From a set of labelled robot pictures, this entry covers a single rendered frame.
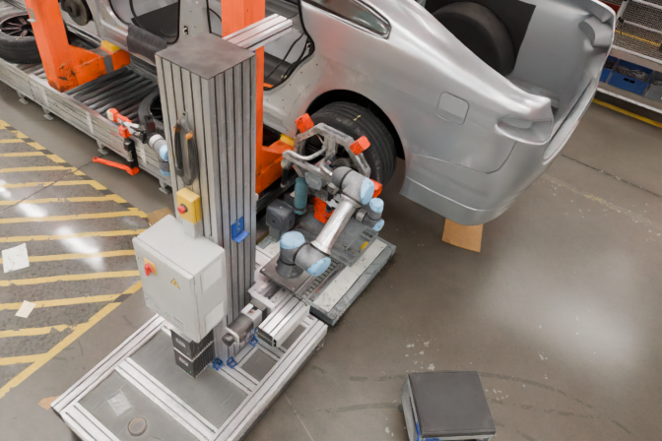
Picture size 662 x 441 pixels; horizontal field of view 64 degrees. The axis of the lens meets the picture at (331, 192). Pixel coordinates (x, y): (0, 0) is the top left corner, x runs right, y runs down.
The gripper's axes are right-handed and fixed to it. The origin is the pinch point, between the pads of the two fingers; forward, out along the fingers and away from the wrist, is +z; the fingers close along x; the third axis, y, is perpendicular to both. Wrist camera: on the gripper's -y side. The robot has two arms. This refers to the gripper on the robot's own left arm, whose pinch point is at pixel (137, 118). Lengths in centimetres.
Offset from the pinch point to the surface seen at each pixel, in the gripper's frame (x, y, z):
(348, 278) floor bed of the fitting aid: 108, 102, -89
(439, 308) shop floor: 147, 105, -143
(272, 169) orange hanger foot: 85, 48, -20
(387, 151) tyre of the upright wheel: 120, 5, -80
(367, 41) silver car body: 107, -55, -54
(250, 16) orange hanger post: 48, -62, -25
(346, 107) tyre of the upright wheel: 112, -9, -47
